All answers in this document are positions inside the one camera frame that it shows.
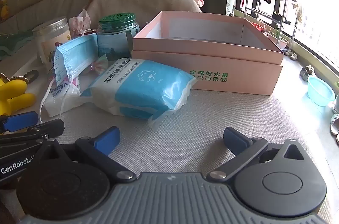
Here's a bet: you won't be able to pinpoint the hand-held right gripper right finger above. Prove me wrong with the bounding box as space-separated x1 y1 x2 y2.
207 127 305 182

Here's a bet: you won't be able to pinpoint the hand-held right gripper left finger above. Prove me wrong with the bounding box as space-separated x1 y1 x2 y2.
37 127 137 182

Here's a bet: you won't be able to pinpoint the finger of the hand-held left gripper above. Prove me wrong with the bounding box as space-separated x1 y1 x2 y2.
0 111 39 132
0 119 65 145

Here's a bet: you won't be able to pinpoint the yellow rubber toy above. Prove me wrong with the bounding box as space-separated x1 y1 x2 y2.
0 74 36 116

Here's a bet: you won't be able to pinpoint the pocket tissue pack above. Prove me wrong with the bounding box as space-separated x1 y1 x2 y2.
43 77 82 117

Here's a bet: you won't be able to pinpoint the pink cardboard box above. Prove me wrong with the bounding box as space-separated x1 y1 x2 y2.
132 11 284 96

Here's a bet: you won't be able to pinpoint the blue white cotton towel pack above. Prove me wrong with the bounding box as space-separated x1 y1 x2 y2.
80 57 197 129

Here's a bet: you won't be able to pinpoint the blue face mask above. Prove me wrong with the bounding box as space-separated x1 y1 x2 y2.
39 29 99 117

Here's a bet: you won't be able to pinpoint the pale woven seat mat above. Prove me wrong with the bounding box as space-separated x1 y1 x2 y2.
0 49 334 224

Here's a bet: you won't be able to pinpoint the small candy wrapper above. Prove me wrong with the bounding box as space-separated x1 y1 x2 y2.
90 55 109 73

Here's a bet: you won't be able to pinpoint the green cloth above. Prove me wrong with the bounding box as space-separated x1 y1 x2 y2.
0 30 35 61

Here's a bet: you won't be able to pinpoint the clear plastic jar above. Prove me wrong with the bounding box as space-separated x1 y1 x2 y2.
32 17 71 65

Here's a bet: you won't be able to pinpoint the blue plastic basin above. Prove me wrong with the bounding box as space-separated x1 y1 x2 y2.
307 76 336 107

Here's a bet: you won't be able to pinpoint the grey shoes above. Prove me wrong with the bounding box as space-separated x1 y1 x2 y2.
299 65 315 81

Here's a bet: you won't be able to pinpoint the pale green slippers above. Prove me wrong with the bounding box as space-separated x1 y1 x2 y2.
329 113 339 145

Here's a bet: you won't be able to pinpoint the green lid glass jar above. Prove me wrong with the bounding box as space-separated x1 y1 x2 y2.
97 13 140 61

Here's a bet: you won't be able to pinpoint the beige slippers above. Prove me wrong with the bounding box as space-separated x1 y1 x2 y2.
284 49 299 61

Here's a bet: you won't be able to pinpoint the crumpled pink tissue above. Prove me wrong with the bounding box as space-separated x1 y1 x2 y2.
68 9 92 37

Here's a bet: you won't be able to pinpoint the yellow plush toy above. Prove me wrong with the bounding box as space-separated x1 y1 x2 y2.
0 0 10 21

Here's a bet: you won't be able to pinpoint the red flowerpot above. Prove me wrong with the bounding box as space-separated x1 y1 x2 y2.
250 22 265 34

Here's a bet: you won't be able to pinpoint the metal shoe rack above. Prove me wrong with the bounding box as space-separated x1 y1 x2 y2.
244 0 300 53

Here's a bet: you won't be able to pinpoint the white bag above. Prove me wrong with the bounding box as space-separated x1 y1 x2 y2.
226 0 238 16

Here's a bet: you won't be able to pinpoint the brown scalloped ring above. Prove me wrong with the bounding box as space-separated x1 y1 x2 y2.
10 70 39 85

